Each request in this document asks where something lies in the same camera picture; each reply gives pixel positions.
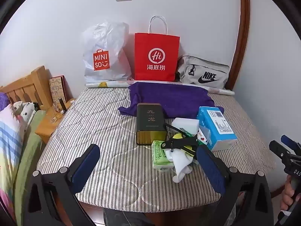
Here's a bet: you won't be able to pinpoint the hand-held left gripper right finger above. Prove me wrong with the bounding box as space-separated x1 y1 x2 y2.
196 145 274 226

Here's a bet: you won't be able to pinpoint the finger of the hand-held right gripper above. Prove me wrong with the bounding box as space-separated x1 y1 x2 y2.
281 135 301 154
269 140 294 164

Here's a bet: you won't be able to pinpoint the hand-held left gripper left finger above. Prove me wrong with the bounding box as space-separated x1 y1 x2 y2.
24 144 101 226

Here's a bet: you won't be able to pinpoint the yellow and black sock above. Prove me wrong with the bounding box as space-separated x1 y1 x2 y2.
162 133 198 160

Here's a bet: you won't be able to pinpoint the fruit print packet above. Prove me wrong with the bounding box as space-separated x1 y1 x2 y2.
197 125 211 145

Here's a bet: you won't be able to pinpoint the blue tissue box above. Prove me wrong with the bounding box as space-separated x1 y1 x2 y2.
197 106 238 151

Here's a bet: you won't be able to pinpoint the white sponge block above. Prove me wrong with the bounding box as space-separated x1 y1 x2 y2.
171 118 200 131

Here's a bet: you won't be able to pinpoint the green tissue pack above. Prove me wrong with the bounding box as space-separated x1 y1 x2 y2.
151 140 176 170

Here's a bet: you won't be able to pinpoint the dark green tin box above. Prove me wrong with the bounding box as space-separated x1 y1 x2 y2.
136 103 168 146

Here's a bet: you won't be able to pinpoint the person's right hand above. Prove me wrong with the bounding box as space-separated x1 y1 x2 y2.
282 177 301 211

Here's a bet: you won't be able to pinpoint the grey striped mattress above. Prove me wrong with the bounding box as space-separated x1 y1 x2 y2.
36 87 277 204

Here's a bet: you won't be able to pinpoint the light wooden nightstand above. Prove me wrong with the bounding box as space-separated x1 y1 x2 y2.
35 99 77 144

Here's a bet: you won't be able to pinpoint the green blanket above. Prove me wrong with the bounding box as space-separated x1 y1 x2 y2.
14 110 47 226

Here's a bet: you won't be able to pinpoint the person's dark trousers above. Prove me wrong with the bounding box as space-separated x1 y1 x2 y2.
102 207 151 226

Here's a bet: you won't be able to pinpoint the purple towel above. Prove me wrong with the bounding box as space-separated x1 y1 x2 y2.
118 82 215 118

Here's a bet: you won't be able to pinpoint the pastel striped pillow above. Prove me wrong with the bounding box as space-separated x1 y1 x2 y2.
0 104 26 217

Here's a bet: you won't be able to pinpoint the white flower print plush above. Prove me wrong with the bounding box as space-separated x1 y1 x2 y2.
13 101 39 123

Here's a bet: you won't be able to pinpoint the brown patterned notebook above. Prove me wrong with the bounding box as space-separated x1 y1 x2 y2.
49 75 67 104

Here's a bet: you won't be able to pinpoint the rolled printed paper poster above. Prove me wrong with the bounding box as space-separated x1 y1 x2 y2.
85 80 236 97

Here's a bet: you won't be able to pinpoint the grey waist bag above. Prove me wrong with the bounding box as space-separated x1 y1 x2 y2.
177 56 230 89

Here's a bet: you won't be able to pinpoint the light wooden headboard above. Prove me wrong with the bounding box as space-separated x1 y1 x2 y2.
0 66 53 111

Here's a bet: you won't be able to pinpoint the purple fuzzy cloth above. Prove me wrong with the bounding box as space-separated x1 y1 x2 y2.
0 92 10 111

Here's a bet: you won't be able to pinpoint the white plastic shopping bag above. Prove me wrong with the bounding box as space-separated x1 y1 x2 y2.
82 22 132 83

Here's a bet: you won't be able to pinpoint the red paper shopping bag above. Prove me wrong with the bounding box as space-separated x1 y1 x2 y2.
134 16 180 82

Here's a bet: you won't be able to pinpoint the dark wooden door frame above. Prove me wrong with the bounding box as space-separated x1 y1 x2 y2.
227 0 251 90

